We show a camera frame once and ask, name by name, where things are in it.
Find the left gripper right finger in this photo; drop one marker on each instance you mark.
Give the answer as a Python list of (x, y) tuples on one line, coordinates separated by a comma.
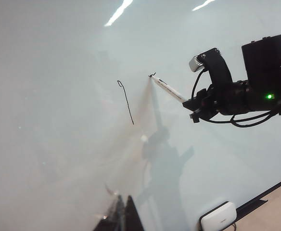
[(133, 216)]

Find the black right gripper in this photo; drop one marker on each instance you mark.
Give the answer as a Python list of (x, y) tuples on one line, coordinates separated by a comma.
[(227, 98)]

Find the white rectangular board eraser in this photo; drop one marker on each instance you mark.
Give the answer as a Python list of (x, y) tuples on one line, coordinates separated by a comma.
[(218, 217)]

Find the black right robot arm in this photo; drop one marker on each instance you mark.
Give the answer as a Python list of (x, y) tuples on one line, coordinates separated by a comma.
[(263, 60)]

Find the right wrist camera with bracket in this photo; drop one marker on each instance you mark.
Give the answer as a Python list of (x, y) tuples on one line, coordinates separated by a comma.
[(197, 63)]

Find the white marker with black grip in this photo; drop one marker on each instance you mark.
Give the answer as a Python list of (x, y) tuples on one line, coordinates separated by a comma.
[(171, 91)]

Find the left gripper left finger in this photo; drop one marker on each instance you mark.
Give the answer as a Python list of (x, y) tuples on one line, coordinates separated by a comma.
[(114, 219)]

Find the white glass whiteboard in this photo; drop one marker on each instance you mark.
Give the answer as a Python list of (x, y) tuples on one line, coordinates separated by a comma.
[(58, 72)]

